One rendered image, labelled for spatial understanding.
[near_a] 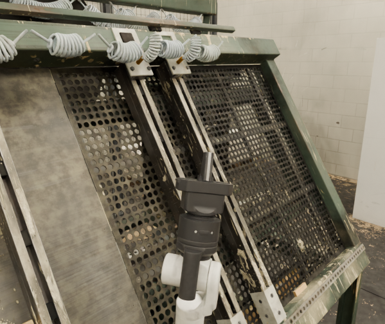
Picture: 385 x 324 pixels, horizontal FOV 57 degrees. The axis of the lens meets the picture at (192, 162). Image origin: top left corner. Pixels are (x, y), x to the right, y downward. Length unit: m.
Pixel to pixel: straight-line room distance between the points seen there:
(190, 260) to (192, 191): 0.13
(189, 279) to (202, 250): 0.06
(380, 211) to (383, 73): 1.53
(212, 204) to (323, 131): 5.52
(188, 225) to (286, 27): 5.94
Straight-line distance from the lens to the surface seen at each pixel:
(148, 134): 1.25
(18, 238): 0.96
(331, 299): 1.76
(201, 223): 0.72
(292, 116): 2.01
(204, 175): 0.73
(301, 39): 6.36
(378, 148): 4.41
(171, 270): 0.76
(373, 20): 5.91
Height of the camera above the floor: 1.83
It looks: 16 degrees down
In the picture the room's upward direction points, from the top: straight up
